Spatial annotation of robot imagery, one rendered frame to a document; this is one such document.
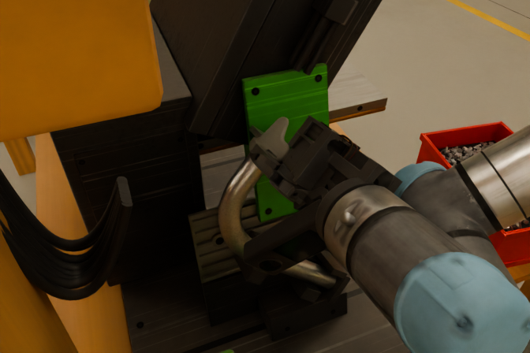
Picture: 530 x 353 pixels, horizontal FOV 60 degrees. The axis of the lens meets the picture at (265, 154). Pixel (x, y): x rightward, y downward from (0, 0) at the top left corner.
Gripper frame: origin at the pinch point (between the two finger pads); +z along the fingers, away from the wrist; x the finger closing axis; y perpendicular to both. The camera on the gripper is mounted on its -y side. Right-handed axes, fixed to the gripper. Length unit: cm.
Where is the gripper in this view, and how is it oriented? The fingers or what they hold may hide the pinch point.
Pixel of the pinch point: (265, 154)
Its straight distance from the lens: 57.9
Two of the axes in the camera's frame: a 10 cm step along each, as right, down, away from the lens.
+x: -7.3, -4.7, -5.0
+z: -3.5, -3.7, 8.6
